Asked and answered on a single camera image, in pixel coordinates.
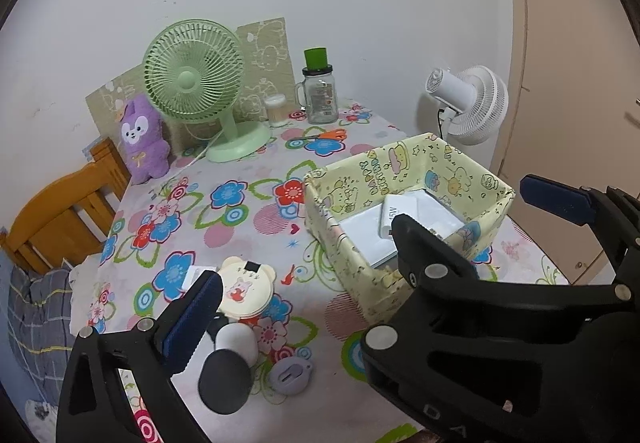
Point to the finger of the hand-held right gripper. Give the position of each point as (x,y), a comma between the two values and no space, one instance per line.
(555,200)
(420,253)

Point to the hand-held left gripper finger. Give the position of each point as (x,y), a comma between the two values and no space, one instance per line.
(192,318)

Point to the white oval case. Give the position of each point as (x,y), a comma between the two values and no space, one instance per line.
(237,340)

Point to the cream bear-shaped round box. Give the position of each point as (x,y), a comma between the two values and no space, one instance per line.
(245,295)

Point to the black key fob with key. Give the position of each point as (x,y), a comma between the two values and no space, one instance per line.
(225,383)

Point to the yellow printed fabric storage box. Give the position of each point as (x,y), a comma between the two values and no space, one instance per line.
(380,173)

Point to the white charger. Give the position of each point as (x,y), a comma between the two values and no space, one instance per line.
(425,213)

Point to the floral tablecloth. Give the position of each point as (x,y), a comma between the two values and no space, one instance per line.
(225,233)

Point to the lavender round silicone tag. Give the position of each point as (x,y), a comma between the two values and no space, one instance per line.
(292,375)

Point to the white fan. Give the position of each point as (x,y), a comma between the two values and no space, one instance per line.
(480,98)

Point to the beige wardrobe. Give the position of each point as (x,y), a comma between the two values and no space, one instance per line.
(565,73)

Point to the orange scissors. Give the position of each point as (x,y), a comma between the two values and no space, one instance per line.
(332,135)

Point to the blue-grey plaid blanket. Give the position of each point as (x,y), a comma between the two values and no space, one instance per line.
(40,323)

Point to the purple plush bunny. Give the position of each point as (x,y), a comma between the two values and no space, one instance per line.
(142,148)

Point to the wooden chair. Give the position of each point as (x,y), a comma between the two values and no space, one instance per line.
(50,208)

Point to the glass mug jar green lid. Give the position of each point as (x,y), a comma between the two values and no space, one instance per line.
(320,98)

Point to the cotton swab container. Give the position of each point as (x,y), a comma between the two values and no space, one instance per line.
(276,112)

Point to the green desk fan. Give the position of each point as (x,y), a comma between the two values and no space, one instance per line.
(192,78)

